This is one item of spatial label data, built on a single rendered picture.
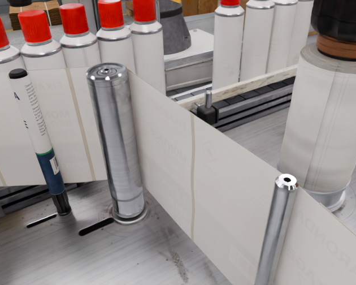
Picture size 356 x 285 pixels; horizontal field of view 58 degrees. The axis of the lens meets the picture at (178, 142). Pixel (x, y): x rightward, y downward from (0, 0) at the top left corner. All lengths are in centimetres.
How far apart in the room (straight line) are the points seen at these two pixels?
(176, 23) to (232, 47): 28
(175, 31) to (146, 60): 34
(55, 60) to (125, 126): 18
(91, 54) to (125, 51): 5
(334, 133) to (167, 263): 22
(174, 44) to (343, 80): 57
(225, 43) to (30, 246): 44
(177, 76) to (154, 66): 27
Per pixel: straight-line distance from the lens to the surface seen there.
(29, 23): 46
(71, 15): 47
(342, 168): 39
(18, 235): 43
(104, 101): 30
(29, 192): 52
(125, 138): 32
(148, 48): 51
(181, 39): 85
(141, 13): 50
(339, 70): 33
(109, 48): 49
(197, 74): 81
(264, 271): 23
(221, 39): 60
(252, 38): 65
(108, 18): 48
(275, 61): 70
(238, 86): 62
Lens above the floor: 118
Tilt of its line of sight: 36 degrees down
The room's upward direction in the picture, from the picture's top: 2 degrees counter-clockwise
